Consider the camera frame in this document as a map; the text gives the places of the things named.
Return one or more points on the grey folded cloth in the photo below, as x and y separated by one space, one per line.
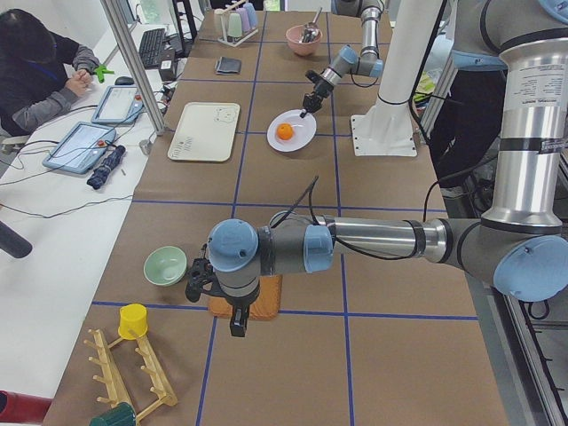
228 66

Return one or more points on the folded dark blue umbrella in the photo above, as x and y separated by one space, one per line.
103 171

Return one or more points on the black keyboard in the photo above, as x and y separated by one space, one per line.
151 47

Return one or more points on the yellow cup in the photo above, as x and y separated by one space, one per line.
133 321

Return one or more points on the aluminium frame post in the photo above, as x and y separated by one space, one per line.
130 55

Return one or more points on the black computer mouse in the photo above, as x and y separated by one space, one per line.
124 80

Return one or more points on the orange mandarin fruit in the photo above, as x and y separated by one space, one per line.
285 131

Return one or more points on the metal scoop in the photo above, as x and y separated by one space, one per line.
311 29

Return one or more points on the blue teach pendant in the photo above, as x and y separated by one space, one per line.
120 104
81 148

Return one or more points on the cream bear serving tray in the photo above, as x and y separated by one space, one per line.
205 132

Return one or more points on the white wire cup rack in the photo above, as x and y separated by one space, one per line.
221 18

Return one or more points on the wooden cutting board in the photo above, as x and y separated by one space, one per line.
266 306

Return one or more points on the blue teach pendant far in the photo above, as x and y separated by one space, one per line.
120 104

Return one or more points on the purple cup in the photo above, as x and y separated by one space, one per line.
252 17

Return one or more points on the light green bowl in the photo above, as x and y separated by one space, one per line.
165 266

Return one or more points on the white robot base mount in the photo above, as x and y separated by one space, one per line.
386 129

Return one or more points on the pink bowl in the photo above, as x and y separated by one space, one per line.
301 44

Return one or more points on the pale green cup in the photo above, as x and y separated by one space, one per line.
234 30

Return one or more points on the blue teach pendant near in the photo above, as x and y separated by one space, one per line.
81 148

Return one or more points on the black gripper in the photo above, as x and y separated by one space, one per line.
240 305
318 90

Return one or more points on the dark green cup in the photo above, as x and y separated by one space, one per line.
120 415

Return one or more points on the white round plate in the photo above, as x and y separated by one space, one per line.
304 131

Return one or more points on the wooden peg rack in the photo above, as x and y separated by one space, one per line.
131 373

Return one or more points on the seated person at desk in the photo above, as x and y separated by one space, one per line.
42 73

